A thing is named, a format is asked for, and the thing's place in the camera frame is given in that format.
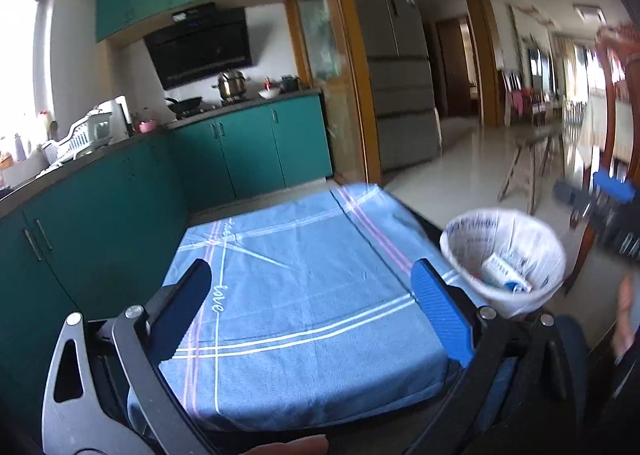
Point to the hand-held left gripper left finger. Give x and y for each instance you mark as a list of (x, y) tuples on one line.
[(185, 295)]

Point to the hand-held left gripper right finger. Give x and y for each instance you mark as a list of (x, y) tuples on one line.
[(440, 310)]

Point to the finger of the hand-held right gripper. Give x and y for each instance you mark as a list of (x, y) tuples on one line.
[(575, 196), (615, 186)]

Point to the white lined trash bin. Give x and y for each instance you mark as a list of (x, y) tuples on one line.
[(500, 235)]

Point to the person's right forearm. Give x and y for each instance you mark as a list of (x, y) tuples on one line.
[(627, 315)]

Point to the person's left hand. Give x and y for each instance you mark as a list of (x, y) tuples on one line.
[(285, 446)]

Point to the dining table with cloth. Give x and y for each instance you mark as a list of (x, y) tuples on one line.
[(595, 125)]

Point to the wooden bench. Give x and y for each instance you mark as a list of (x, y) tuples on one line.
[(530, 140)]

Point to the carved wooden chair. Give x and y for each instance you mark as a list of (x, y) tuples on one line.
[(612, 100)]

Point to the row of dining chairs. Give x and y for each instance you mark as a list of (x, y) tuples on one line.
[(522, 100)]

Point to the blue plaid tablecloth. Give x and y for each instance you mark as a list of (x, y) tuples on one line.
[(310, 285)]

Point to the teal base cabinets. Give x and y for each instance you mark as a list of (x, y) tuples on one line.
[(250, 150)]

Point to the pink cup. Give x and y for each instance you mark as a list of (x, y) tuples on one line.
[(146, 126)]

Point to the dark wooden door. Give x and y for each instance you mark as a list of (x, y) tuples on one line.
[(452, 70)]

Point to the black wok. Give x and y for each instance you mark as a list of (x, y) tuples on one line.
[(184, 106)]

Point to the white dish rack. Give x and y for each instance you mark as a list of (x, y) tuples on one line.
[(75, 137)]

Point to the grey refrigerator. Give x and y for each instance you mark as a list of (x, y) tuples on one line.
[(400, 75)]

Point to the steel stock pot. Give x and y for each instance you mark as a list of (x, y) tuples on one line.
[(231, 85)]

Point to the white bowl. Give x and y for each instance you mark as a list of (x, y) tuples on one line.
[(269, 93)]

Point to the black lidded pot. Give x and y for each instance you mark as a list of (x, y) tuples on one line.
[(290, 84)]

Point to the wood framed glass door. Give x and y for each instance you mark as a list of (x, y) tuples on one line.
[(355, 85)]

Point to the black range hood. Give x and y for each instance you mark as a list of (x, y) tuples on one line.
[(200, 47)]

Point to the kitchen window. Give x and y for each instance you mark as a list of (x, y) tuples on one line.
[(20, 75)]

